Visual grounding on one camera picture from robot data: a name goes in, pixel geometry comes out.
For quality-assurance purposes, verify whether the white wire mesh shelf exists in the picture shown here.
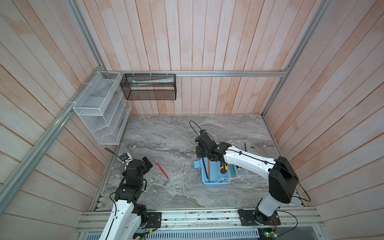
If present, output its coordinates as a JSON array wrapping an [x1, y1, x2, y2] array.
[[73, 72, 132, 145]]

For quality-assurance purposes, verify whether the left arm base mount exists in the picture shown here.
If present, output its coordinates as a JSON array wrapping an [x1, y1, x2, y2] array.
[[138, 212, 162, 229]]

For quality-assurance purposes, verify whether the yellow black utility knife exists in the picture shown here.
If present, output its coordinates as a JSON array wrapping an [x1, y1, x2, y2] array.
[[220, 163, 228, 175]]

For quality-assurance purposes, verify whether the aluminium frame rail left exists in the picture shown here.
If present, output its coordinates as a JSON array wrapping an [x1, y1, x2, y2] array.
[[1, 1, 107, 217]]

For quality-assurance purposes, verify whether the orange pencil tool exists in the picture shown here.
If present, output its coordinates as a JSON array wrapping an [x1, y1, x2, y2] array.
[[207, 160, 211, 182]]

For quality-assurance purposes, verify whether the black wire mesh basket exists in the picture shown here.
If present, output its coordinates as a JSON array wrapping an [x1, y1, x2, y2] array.
[[120, 73, 177, 101]]

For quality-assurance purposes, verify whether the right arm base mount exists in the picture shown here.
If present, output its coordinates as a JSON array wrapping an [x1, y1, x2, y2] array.
[[238, 209, 281, 226]]

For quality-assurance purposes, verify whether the blue plastic tool box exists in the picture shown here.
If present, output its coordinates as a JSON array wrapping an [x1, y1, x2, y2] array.
[[193, 139, 256, 187]]

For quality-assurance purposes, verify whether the red handled tool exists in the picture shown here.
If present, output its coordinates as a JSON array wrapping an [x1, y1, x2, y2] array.
[[155, 160, 170, 186]]

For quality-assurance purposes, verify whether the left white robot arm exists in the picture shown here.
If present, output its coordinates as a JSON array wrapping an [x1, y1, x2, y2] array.
[[100, 157, 153, 240]]

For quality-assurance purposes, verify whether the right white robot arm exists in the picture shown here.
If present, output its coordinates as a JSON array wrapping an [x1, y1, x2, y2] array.
[[195, 130, 299, 220]]

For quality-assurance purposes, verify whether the teal utility knife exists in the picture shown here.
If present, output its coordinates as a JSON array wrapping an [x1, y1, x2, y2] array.
[[231, 166, 236, 176]]

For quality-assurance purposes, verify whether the aluminium frame rail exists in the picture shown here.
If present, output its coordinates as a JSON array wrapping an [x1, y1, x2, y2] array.
[[1, 1, 107, 217], [118, 70, 288, 78], [261, 1, 334, 119]]

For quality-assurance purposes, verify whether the aluminium frame rail back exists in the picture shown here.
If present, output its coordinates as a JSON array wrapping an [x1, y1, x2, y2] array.
[[118, 70, 288, 78]]

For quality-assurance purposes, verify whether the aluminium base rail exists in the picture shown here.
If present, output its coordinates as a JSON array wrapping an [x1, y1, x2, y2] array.
[[74, 207, 326, 240]]

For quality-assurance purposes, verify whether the aluminium frame rail right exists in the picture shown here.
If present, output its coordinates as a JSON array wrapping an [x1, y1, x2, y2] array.
[[261, 1, 334, 119]]

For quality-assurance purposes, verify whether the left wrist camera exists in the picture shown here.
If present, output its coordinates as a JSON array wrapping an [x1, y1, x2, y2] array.
[[119, 153, 132, 162]]

